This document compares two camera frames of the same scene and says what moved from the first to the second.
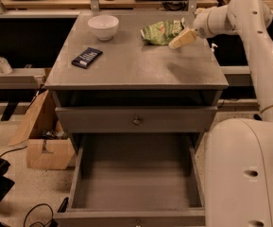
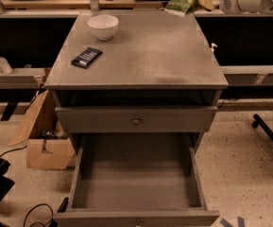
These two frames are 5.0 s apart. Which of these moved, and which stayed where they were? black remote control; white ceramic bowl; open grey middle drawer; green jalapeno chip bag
Moved: green jalapeno chip bag
Stayed: white ceramic bowl; black remote control; open grey middle drawer
